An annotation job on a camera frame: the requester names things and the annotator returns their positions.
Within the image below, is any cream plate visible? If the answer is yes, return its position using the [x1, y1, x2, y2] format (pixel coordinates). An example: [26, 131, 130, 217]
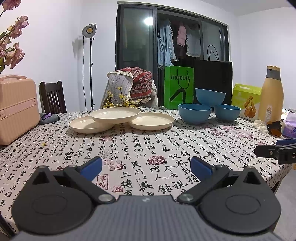
[128, 113, 175, 131]
[69, 115, 114, 134]
[90, 107, 141, 125]

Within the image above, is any blue bowl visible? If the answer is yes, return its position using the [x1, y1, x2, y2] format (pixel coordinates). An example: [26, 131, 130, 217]
[195, 88, 226, 108]
[214, 104, 241, 121]
[178, 103, 212, 125]

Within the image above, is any cream plate top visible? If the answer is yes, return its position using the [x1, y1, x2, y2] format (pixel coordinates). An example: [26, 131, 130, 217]
[90, 107, 141, 125]

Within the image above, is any blue bowl top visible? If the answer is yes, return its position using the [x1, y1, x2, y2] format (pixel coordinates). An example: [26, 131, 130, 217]
[195, 88, 226, 108]

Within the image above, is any small brown black object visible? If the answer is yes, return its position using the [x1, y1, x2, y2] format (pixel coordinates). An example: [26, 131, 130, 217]
[267, 120, 282, 138]

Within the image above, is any purple tissue pack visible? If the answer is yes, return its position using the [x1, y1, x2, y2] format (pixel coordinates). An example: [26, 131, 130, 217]
[282, 113, 296, 138]

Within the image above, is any crumpled white tissue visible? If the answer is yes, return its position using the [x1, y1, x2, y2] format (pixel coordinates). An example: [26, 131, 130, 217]
[252, 120, 269, 136]

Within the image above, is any yellow bottle grey cap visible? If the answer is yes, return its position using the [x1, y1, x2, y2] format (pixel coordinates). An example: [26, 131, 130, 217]
[258, 66, 284, 124]

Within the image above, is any green snack box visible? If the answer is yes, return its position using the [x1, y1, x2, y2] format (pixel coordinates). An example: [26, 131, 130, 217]
[232, 83, 261, 121]

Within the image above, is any calligraphy print tablecloth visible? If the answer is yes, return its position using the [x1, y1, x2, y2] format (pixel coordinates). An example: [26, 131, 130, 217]
[1, 108, 292, 227]

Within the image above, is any grey purple pouch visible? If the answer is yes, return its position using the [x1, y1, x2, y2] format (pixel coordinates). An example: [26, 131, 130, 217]
[38, 113, 60, 125]

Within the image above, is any dark wooden chair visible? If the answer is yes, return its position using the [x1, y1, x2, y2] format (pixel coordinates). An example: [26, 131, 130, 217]
[39, 80, 67, 114]

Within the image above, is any yellow flower branch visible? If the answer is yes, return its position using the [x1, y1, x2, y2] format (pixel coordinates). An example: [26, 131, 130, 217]
[102, 86, 140, 108]

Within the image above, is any black paper bag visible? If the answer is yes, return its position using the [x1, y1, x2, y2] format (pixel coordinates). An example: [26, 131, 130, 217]
[193, 60, 233, 104]

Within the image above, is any pink small suitcase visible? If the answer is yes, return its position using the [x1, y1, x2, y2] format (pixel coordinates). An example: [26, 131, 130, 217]
[0, 75, 40, 146]

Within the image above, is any green paper bag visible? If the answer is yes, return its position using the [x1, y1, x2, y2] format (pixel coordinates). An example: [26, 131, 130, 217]
[164, 66, 194, 109]

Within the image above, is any patterned cloth covered chair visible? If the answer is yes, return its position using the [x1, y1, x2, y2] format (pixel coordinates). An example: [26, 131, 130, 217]
[100, 67, 158, 108]

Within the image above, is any light blue hanging shirt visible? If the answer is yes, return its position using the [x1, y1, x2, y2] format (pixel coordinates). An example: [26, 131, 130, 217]
[157, 19, 177, 67]

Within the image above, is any white hanging garment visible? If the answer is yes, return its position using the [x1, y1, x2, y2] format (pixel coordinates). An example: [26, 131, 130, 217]
[185, 25, 201, 57]

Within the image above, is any dried pink flowers bouquet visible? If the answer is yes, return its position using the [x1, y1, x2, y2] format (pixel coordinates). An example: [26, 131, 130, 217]
[0, 0, 30, 75]

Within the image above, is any pink hanging garment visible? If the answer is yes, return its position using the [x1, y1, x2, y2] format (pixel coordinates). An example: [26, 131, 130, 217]
[177, 23, 187, 47]

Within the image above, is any studio lamp on stand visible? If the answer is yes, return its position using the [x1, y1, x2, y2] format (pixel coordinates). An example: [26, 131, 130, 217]
[82, 23, 97, 110]

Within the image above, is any black framed glass door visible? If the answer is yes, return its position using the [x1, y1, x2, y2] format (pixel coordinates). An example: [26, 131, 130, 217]
[116, 3, 233, 109]

